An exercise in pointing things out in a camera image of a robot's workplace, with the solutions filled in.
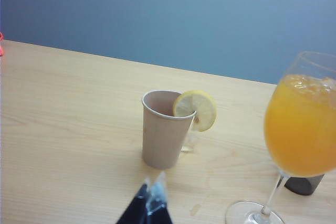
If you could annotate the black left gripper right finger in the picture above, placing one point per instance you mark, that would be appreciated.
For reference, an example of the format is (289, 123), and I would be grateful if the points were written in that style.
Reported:
(158, 203)

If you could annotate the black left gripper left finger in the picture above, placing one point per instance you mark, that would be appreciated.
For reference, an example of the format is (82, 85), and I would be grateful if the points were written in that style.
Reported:
(134, 208)

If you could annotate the beige paper cup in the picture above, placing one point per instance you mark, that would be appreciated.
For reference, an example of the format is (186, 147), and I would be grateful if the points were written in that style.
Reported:
(160, 142)

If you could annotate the smoky grey measuring cup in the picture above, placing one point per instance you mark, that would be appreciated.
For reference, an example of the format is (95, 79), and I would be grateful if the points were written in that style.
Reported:
(302, 186)

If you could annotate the yellow lemon slice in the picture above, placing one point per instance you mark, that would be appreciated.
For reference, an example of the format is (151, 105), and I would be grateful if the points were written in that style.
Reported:
(204, 113)

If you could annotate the wine glass with orange drink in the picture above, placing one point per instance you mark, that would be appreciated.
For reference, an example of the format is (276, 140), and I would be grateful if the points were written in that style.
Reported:
(296, 129)

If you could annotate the small red object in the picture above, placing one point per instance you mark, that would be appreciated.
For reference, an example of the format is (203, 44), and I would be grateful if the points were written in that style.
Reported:
(1, 48)

